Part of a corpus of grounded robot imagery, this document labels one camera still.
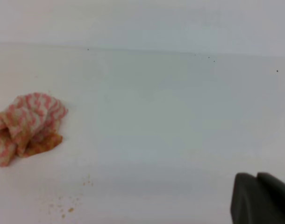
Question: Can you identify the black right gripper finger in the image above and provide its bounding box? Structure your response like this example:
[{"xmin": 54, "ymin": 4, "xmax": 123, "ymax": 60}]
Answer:
[{"xmin": 230, "ymin": 172, "xmax": 285, "ymax": 224}]

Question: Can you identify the pink striped stained rag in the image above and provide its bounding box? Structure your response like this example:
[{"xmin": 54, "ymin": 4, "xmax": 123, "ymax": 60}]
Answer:
[{"xmin": 0, "ymin": 92, "xmax": 68, "ymax": 167}]

